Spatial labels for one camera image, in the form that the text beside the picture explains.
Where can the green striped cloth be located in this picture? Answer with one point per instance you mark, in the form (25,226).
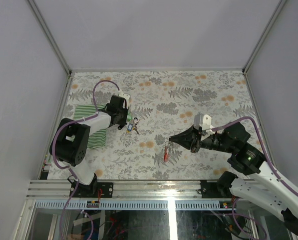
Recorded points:
(97,137)

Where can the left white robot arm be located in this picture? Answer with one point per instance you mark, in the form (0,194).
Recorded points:
(69,145)

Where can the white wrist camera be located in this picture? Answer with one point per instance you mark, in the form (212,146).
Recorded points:
(126,97)
(202,123)

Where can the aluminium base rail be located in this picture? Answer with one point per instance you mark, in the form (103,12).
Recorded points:
(126,194)

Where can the blue key tag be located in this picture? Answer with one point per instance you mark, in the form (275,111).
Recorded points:
(130,127)

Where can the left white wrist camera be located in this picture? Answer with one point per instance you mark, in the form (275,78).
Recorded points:
(126,97)

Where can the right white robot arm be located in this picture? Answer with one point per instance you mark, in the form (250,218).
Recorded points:
(280,196)

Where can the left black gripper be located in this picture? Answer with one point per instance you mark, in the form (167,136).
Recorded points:
(124,121)

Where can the silver keys bunch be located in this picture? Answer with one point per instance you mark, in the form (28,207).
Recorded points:
(135,124)

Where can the red handled metal key tool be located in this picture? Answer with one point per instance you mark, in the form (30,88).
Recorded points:
(166,152)

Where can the green key tag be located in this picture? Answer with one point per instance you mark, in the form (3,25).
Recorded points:
(129,118)

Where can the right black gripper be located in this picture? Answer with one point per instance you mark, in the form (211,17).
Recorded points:
(190,138)

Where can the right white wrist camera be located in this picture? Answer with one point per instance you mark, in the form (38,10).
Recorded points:
(202,123)

